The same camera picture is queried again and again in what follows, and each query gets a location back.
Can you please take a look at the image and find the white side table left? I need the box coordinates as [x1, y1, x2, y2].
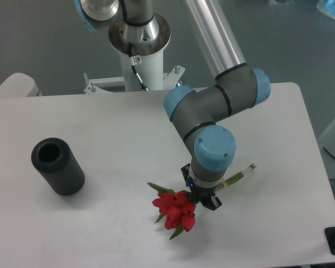
[0, 73, 42, 99]

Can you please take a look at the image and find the red tulip bouquet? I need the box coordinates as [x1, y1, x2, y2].
[147, 163, 256, 240]

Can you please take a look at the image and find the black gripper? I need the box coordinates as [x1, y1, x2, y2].
[181, 164, 222, 210]

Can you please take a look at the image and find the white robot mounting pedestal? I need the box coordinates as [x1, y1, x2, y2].
[83, 16, 186, 95]

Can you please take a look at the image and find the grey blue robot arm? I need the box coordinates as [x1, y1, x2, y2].
[75, 1, 271, 210]

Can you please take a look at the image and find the black ribbed cylindrical vase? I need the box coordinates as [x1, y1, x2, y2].
[31, 137, 85, 196]

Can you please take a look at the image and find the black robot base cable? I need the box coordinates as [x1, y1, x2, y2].
[127, 41, 150, 92]

